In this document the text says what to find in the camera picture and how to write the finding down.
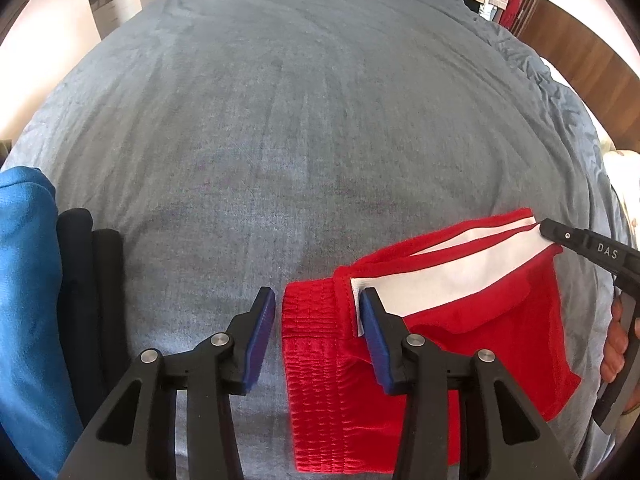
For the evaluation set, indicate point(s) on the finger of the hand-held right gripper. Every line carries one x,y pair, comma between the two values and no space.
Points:
557,232

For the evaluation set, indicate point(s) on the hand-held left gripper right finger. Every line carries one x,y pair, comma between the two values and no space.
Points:
375,340

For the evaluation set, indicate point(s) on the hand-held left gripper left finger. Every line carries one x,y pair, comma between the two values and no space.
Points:
260,335

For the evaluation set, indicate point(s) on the red pants with white stripe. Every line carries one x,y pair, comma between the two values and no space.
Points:
320,360

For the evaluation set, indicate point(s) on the person's right hand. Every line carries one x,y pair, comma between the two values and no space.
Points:
612,350

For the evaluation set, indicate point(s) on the white pillow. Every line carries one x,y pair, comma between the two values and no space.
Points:
585,115

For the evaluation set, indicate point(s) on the brown wooden headboard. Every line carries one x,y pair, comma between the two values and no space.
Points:
575,50

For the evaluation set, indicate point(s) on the black folded garment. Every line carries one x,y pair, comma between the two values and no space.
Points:
75,285

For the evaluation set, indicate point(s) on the grey blanket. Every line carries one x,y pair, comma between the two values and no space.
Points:
300,135

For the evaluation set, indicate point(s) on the blue folded garment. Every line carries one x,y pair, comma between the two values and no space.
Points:
30,285

